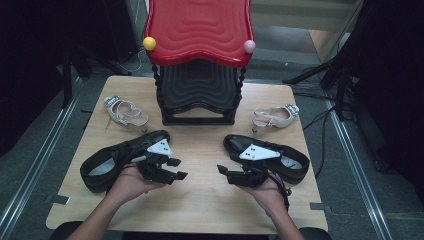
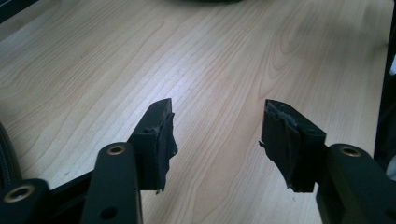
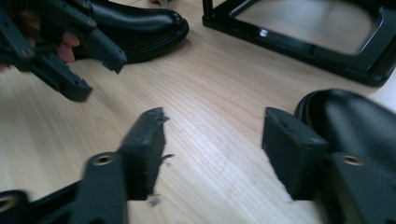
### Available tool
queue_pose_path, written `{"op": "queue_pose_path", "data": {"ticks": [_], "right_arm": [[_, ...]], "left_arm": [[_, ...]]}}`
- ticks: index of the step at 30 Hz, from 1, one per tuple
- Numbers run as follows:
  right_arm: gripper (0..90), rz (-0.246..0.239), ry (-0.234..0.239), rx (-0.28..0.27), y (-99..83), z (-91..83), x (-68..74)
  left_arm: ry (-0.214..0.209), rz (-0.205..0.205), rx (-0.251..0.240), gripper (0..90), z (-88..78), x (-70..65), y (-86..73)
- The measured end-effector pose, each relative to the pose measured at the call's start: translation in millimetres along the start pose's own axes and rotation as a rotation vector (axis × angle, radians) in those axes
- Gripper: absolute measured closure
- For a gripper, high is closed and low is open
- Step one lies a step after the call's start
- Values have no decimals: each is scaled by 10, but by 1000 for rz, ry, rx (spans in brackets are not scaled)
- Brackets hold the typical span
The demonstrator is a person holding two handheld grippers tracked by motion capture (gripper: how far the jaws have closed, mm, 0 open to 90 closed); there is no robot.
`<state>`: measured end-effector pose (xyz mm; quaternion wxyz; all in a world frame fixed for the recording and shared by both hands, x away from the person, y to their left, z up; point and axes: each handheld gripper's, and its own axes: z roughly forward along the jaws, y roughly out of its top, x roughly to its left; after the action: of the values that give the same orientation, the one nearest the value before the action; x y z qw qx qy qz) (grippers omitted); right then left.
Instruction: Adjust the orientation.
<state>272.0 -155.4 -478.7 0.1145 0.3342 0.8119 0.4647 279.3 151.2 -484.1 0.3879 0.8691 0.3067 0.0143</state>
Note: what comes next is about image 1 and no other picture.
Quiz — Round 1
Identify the wooden board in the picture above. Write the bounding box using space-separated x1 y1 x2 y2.
308 29 339 64

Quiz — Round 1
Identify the grey tape piece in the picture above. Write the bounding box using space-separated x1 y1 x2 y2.
309 201 333 214
44 194 71 206

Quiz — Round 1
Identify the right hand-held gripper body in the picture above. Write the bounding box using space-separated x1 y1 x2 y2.
238 143 282 188

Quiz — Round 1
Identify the black curtain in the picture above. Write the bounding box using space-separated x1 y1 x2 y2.
0 0 139 158
336 0 424 204

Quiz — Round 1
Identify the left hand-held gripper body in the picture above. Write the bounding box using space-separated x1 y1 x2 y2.
136 138 175 185

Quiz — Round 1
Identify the black floor cable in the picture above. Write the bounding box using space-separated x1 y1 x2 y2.
302 107 333 132
314 111 331 179

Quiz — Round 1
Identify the red and black shoe rack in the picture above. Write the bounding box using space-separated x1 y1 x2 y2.
143 0 257 127

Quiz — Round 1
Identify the person's left hand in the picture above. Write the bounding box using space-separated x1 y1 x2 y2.
107 163 167 206

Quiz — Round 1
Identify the white floor cable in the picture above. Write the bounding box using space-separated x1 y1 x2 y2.
115 49 145 75

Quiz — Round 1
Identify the beige heeled sandal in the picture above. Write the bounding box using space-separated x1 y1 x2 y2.
251 103 300 133
103 95 150 133

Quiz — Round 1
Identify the yellow ball knob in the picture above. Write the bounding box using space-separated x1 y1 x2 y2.
142 36 157 52

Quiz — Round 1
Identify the black metal stand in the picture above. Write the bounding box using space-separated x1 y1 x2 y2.
60 43 133 109

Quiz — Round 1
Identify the black tripod stand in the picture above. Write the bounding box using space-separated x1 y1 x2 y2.
282 49 354 121

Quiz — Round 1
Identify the black chair armrest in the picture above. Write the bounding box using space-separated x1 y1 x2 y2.
299 226 333 240
49 220 124 240

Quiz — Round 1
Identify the black leather shoe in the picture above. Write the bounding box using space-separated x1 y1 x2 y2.
79 129 171 194
222 134 311 185

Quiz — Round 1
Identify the person's right hand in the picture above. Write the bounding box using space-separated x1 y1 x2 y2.
239 172 291 218

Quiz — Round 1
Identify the pink ball knob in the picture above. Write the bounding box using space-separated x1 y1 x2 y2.
242 39 257 54

